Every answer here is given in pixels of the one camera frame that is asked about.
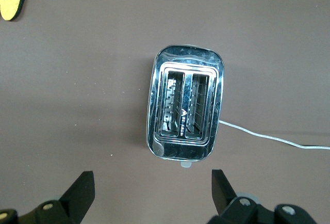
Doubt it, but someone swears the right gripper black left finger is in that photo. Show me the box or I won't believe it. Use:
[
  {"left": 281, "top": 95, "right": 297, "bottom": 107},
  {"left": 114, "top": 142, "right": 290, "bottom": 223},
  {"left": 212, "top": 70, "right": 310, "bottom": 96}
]
[{"left": 19, "top": 171, "right": 95, "bottom": 224}]

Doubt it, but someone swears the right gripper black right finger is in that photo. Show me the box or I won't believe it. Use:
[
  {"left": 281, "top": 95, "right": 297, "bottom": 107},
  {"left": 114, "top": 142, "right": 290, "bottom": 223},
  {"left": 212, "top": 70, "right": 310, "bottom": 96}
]
[{"left": 208, "top": 169, "right": 258, "bottom": 224}]

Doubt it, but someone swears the chrome two-slot toaster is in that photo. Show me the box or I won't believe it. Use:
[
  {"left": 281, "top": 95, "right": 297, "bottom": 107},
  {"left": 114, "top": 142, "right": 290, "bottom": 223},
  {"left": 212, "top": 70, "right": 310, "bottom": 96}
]
[{"left": 145, "top": 44, "right": 225, "bottom": 168}]

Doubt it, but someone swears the brown table cover sheet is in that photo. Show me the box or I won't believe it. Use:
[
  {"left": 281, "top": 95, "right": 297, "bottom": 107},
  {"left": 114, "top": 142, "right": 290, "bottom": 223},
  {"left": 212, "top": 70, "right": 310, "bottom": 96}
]
[{"left": 0, "top": 0, "right": 330, "bottom": 224}]

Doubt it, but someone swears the white toaster power cable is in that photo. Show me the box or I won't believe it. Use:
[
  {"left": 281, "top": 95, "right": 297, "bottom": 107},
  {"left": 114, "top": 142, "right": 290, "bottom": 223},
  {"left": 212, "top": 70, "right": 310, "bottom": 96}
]
[{"left": 218, "top": 120, "right": 330, "bottom": 150}]

